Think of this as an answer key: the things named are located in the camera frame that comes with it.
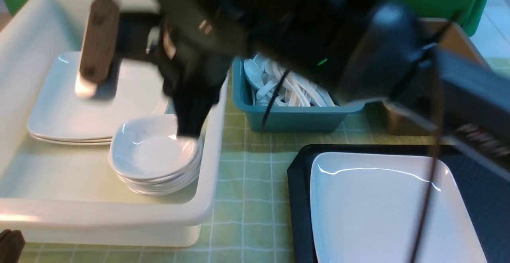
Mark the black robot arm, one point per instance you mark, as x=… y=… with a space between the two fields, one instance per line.
x=358 y=50

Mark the lower white stacked small bowls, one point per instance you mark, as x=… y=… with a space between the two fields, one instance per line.
x=159 y=185

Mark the black serving tray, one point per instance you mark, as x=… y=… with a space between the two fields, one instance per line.
x=485 y=194

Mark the lower white stacked square plates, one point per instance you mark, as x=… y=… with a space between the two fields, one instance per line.
x=81 y=142

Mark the white spoon left pile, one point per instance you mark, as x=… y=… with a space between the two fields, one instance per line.
x=262 y=92

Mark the green checked tablecloth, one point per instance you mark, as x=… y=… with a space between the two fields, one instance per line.
x=250 y=222

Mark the top white stacked square plate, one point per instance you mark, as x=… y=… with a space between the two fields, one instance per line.
x=59 y=114

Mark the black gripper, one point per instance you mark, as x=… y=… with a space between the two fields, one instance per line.
x=192 y=77

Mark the dark object bottom left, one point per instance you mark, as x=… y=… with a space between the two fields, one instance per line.
x=11 y=245

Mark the teal plastic bin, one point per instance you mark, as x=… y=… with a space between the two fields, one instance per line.
x=285 y=119

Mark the large white plastic tub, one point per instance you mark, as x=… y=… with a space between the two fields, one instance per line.
x=69 y=194

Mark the white square rice plate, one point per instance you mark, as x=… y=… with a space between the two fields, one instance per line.
x=364 y=208

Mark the top white stacked small bowl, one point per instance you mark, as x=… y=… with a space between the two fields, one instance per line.
x=149 y=148

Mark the brown plastic bin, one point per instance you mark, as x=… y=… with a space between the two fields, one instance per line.
x=454 y=40

